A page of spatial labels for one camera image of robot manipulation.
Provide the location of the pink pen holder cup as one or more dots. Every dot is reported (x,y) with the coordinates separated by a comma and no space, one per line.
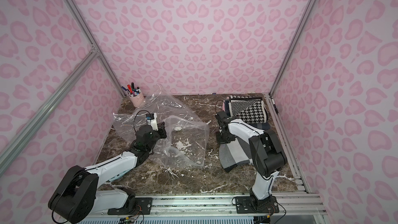
(137,100)

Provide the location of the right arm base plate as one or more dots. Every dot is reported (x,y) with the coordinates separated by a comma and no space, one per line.
(251,205)

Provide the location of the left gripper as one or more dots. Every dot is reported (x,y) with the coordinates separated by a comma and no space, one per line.
(160,130)

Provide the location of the clear plastic vacuum bag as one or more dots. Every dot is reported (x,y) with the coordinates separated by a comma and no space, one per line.
(181,149)

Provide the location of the grey white striped blanket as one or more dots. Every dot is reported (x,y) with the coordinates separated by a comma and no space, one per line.
(234,154)

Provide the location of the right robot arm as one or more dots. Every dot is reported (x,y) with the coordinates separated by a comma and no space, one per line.
(268,155)

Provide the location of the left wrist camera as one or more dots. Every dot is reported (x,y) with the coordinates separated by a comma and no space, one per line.
(150,117)

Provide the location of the red marker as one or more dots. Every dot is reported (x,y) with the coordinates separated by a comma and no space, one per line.
(130,90)

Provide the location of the aluminium corner post right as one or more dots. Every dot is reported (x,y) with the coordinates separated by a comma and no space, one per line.
(304,19)

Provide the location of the aluminium corner post left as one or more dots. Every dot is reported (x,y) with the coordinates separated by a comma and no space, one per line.
(88,34)

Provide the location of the black white houndstooth blanket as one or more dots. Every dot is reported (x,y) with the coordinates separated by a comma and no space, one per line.
(248,109)

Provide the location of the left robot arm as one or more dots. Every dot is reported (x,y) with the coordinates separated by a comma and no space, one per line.
(78,194)

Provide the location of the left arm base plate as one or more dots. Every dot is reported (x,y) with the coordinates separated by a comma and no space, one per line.
(133,206)

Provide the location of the aluminium front rail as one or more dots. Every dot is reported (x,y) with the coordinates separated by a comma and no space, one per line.
(294,208)

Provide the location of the aluminium corner post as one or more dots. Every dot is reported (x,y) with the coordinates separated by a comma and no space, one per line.
(88,34)
(304,19)

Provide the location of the aluminium diagonal brace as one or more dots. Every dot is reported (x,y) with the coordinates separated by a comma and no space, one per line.
(21,139)

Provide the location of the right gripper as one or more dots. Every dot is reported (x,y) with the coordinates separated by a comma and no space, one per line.
(221,127)

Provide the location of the pink fluffy blanket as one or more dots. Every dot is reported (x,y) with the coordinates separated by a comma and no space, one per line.
(224,107)

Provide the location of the dark blue striped blanket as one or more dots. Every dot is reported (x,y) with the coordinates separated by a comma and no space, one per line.
(264,126)

